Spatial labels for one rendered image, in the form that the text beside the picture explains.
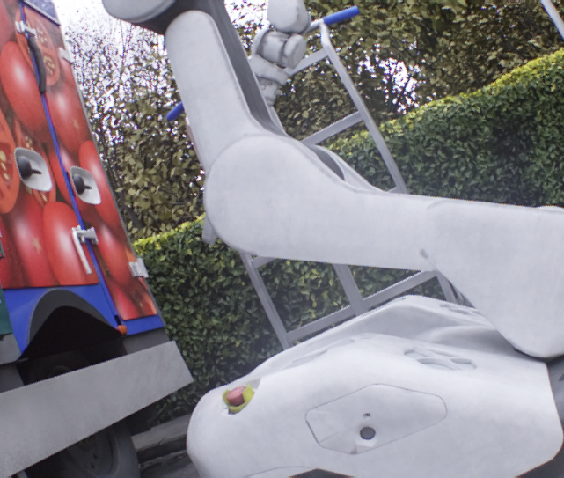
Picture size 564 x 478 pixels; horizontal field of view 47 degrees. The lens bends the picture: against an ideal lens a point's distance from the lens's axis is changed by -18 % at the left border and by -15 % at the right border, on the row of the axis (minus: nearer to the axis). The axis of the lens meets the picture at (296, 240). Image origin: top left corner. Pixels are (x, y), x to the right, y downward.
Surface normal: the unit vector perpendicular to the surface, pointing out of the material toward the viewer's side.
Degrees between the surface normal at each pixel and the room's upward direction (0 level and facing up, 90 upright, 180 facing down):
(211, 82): 90
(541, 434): 90
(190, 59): 90
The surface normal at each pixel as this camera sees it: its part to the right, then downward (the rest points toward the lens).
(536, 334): -0.33, 0.09
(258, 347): -0.13, -0.03
